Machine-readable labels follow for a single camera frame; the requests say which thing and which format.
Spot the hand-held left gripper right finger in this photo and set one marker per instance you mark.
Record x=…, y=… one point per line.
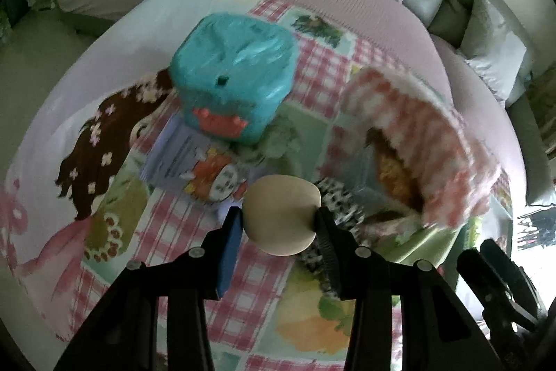
x=326, y=238

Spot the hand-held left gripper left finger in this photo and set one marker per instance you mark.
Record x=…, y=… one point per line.
x=228, y=253

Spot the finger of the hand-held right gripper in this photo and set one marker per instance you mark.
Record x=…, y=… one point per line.
x=510, y=262
x=482, y=271

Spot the beige round makeup sponge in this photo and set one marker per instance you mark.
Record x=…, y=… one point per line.
x=280, y=214

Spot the purple cartoon printed packet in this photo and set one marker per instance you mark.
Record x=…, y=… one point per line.
x=182, y=158

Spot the black white patterned cloth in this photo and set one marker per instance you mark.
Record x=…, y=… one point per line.
x=343, y=201

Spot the orange brown printed packet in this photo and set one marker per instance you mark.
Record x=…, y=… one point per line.
x=393, y=173

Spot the teal wet wipes pack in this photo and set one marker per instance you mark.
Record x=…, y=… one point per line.
x=234, y=71

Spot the light grey pillow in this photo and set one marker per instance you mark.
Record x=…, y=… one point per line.
x=495, y=45

